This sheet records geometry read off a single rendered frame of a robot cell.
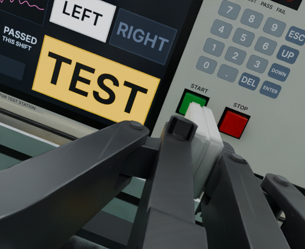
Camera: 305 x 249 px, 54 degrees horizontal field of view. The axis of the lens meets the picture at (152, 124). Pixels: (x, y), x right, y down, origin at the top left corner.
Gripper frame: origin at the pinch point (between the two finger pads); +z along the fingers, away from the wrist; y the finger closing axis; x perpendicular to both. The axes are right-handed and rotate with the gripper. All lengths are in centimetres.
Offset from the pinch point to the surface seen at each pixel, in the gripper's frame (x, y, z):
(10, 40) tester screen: -0.3, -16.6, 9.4
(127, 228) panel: -23.0, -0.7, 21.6
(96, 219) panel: -23.3, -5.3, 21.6
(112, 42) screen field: 2.7, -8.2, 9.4
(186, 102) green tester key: 0.3, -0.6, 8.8
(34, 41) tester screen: 0.4, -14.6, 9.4
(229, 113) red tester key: 0.7, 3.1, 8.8
